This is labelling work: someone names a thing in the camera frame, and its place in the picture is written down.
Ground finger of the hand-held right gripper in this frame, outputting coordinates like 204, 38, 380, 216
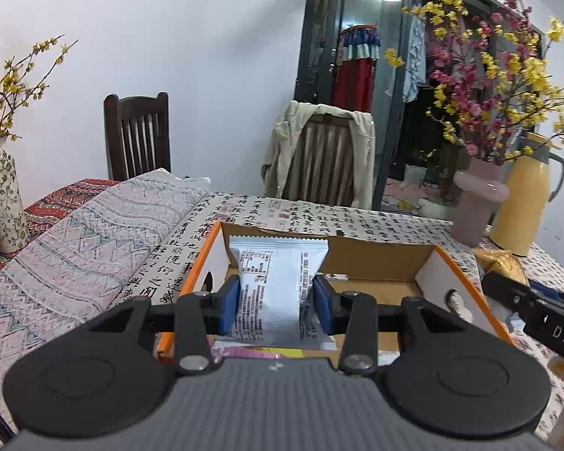
526, 279, 564, 299
480, 270, 546, 325

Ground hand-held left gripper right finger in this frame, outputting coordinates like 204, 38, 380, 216
311, 275, 473, 377

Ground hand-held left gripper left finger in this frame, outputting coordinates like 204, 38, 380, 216
82, 275, 241, 377

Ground gold snack packet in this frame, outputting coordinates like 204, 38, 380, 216
472, 248, 529, 287

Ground large white snack packet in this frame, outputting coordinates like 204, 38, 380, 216
228, 236, 330, 351

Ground pink snack packet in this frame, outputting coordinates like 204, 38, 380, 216
211, 338, 268, 362

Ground green snack packet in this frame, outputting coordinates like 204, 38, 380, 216
258, 345, 311, 360

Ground orange cardboard box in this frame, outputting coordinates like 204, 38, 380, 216
155, 221, 515, 367

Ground pink glass vase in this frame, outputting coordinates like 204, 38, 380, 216
450, 157, 511, 248

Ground yellow thermos jug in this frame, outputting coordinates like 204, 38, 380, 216
489, 132, 564, 257

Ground calligraphy print tablecloth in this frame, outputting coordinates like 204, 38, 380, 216
108, 192, 564, 447

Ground wooden chair with slats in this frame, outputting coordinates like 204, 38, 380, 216
282, 115, 358, 207

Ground beige jacket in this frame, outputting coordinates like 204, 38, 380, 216
262, 100, 377, 210

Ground zigzag patterned folded cloth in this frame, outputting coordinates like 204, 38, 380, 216
0, 168, 212, 386

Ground dark wooden chair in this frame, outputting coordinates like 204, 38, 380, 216
103, 92, 172, 183

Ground red patterned cloth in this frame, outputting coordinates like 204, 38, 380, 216
0, 177, 123, 264

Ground yellow and pink blossom branches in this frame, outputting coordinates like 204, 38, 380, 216
385, 0, 564, 165

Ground hanging red dress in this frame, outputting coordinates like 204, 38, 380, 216
331, 23, 381, 109

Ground slim floral ceramic vase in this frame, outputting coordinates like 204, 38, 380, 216
0, 135, 30, 254

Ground thin yellow flower branches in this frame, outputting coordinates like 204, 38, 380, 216
0, 35, 78, 142

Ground ring light on stand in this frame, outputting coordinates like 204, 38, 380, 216
326, 0, 358, 104

